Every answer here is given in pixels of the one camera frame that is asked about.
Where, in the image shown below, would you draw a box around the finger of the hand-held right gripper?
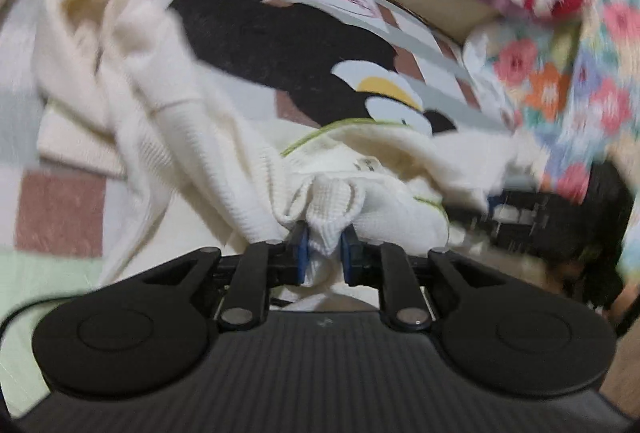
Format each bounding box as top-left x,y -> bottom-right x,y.
445,190 -> 543,245

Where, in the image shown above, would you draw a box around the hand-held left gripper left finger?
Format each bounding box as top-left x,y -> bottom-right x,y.
140,220 -> 311,333

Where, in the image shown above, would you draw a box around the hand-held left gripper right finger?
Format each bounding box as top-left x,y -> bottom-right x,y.
340,224 -> 508,333

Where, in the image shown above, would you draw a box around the cream white knit garment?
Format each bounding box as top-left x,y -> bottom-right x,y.
32,0 -> 551,299

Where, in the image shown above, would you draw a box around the floral blanket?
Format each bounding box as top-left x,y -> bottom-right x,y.
462,0 -> 640,275

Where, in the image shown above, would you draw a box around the checked dog-print mat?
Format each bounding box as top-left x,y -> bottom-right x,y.
0,0 -> 516,264

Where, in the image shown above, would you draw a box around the black cable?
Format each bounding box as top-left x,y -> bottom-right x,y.
0,297 -> 68,340

